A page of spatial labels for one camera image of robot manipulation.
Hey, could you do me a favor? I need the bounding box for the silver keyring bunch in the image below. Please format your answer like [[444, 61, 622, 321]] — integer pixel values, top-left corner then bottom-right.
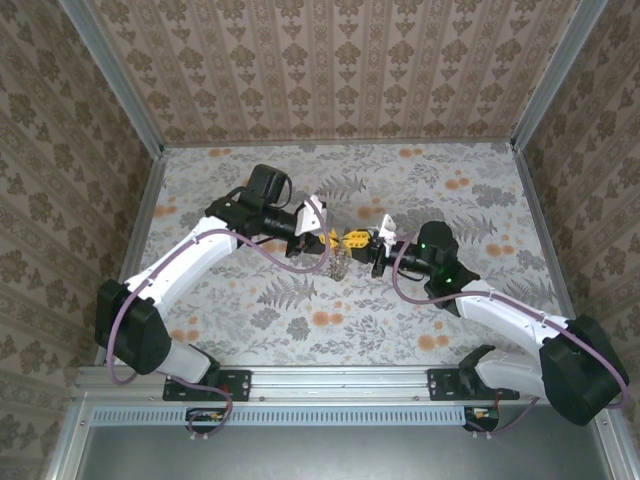
[[324, 244, 352, 282]]

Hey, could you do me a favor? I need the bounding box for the grey metal panel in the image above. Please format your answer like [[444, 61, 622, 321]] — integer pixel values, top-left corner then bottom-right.
[[84, 424, 609, 480]]

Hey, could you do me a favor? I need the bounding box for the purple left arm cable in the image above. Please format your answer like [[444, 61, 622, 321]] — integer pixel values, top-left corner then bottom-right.
[[103, 204, 335, 437]]

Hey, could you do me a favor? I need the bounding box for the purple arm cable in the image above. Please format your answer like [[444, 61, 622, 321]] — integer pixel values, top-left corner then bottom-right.
[[390, 234, 632, 439], [103, 204, 335, 437]]

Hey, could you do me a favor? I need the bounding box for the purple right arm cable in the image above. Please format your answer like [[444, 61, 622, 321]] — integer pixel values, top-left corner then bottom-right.
[[390, 234, 632, 439]]

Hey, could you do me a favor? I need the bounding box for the thin aluminium wall rail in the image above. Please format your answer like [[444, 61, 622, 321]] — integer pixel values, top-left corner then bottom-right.
[[160, 135, 516, 150]]

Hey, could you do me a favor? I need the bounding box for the aluminium table side rail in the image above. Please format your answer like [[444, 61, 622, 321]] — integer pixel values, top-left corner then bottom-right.
[[512, 144, 586, 321], [94, 149, 169, 369]]

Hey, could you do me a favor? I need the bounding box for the aluminium table edge rail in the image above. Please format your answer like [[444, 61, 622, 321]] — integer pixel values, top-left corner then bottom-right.
[[73, 365, 531, 402]]

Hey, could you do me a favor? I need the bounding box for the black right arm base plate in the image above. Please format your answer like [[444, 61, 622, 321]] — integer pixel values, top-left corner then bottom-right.
[[427, 368, 521, 402]]

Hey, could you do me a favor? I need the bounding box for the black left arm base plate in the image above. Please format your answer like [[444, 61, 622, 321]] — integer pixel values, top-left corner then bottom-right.
[[163, 368, 252, 402]]

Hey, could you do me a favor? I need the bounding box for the white slotted cable duct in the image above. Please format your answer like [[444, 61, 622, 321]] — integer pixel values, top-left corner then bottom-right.
[[92, 405, 472, 427]]

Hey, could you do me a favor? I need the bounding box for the black cable connector box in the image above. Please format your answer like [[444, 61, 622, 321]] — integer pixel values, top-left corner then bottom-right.
[[463, 407, 502, 434], [185, 407, 232, 435]]

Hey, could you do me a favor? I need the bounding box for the aluminium corner post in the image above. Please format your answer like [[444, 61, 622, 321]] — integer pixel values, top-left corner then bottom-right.
[[509, 0, 610, 154], [58, 0, 166, 157]]

